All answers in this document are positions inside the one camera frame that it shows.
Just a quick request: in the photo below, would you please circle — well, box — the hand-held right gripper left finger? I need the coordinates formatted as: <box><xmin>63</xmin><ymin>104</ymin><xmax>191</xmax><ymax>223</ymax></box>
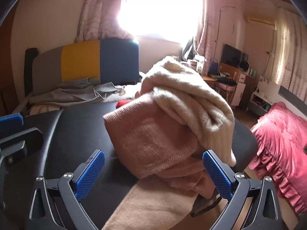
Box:
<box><xmin>25</xmin><ymin>149</ymin><xmax>106</xmax><ymax>230</ymax></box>

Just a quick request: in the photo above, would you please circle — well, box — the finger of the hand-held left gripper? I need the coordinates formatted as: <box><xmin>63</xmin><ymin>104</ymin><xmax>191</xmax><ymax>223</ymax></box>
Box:
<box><xmin>0</xmin><ymin>113</ymin><xmax>24</xmax><ymax>137</ymax></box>
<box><xmin>0</xmin><ymin>127</ymin><xmax>44</xmax><ymax>167</ymax></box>

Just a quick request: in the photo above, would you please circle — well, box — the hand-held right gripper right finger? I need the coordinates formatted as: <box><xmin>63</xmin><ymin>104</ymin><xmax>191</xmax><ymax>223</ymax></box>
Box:
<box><xmin>202</xmin><ymin>149</ymin><xmax>285</xmax><ymax>230</ymax></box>

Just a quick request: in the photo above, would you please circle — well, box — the pink knit sweater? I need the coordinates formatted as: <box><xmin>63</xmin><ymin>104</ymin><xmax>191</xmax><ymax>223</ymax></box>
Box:
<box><xmin>103</xmin><ymin>93</ymin><xmax>216</xmax><ymax>199</ymax></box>

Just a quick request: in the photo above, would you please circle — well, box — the cream knit sweater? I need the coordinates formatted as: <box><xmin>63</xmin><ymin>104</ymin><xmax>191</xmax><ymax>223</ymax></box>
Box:
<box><xmin>135</xmin><ymin>56</ymin><xmax>237</xmax><ymax>168</ymax></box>

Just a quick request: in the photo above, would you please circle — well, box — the white printed bedding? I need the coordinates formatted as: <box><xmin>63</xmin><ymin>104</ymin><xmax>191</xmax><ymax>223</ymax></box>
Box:
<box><xmin>28</xmin><ymin>103</ymin><xmax>72</xmax><ymax>115</ymax></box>

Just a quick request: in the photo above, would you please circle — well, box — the wooden wardrobe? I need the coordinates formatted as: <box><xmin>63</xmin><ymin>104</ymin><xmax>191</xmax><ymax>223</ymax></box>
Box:
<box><xmin>0</xmin><ymin>17</ymin><xmax>18</xmax><ymax>117</ymax></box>

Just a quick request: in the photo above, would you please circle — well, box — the black upright board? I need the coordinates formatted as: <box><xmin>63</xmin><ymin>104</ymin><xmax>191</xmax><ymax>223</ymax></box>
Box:
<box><xmin>25</xmin><ymin>48</ymin><xmax>39</xmax><ymax>96</ymax></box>

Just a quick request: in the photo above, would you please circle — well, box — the beige knit cloth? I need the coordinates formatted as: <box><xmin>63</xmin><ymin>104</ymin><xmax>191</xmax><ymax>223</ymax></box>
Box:
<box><xmin>101</xmin><ymin>177</ymin><xmax>199</xmax><ymax>230</ymax></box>

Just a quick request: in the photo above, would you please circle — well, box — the grey cloth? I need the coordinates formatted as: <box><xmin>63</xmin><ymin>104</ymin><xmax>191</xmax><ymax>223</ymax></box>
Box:
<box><xmin>29</xmin><ymin>78</ymin><xmax>120</xmax><ymax>106</ymax></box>

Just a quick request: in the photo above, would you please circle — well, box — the pink ruffled bedspread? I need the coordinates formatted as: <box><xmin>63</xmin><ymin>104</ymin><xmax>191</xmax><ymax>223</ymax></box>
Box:
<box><xmin>248</xmin><ymin>102</ymin><xmax>307</xmax><ymax>217</ymax></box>

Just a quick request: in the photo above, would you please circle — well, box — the red cloth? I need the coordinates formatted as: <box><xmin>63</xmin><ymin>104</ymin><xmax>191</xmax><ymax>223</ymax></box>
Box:
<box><xmin>116</xmin><ymin>99</ymin><xmax>133</xmax><ymax>108</ymax></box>

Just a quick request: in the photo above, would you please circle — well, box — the white shelf rack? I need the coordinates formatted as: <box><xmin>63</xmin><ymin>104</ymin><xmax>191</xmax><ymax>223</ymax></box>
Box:
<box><xmin>248</xmin><ymin>92</ymin><xmax>272</xmax><ymax>118</ymax></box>

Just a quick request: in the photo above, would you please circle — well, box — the white cabinet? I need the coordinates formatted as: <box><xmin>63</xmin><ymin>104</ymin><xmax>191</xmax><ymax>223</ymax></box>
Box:
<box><xmin>231</xmin><ymin>73</ymin><xmax>246</xmax><ymax>107</ymax></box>

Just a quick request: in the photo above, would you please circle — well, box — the wooden desk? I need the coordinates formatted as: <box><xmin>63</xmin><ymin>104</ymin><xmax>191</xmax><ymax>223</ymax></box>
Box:
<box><xmin>201</xmin><ymin>63</ymin><xmax>241</xmax><ymax>94</ymax></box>

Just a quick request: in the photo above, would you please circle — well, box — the blue bag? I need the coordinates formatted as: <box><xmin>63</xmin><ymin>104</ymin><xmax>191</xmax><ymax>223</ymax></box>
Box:
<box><xmin>207</xmin><ymin>61</ymin><xmax>220</xmax><ymax>76</ymax></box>

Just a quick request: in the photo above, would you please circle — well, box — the black television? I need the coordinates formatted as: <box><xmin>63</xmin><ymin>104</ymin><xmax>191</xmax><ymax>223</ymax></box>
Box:
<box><xmin>221</xmin><ymin>44</ymin><xmax>243</xmax><ymax>67</ymax></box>

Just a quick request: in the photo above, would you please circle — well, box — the dark hanging cloth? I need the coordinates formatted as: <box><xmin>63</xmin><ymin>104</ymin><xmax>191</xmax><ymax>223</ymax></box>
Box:
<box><xmin>182</xmin><ymin>37</ymin><xmax>197</xmax><ymax>61</ymax></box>

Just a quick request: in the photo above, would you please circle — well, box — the pink patterned curtain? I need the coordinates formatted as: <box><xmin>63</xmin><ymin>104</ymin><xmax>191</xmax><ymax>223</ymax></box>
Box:
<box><xmin>195</xmin><ymin>0</ymin><xmax>222</xmax><ymax>60</ymax></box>
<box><xmin>74</xmin><ymin>0</ymin><xmax>135</xmax><ymax>44</ymax></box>

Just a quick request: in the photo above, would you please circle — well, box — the cream curtain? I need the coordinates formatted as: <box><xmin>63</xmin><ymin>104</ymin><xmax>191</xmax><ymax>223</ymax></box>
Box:
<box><xmin>272</xmin><ymin>7</ymin><xmax>307</xmax><ymax>91</ymax></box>

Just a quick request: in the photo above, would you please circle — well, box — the white air conditioner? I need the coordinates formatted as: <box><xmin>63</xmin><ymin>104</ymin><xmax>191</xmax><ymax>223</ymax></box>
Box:
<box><xmin>246</xmin><ymin>16</ymin><xmax>276</xmax><ymax>30</ymax></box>

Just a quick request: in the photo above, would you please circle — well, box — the bright window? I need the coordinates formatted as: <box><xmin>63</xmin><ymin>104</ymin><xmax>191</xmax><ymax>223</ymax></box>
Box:
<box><xmin>117</xmin><ymin>0</ymin><xmax>204</xmax><ymax>44</ymax></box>

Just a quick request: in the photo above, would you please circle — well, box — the white bed rail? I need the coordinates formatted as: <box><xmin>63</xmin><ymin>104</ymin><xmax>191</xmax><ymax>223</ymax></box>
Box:
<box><xmin>12</xmin><ymin>101</ymin><xmax>31</xmax><ymax>114</ymax></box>

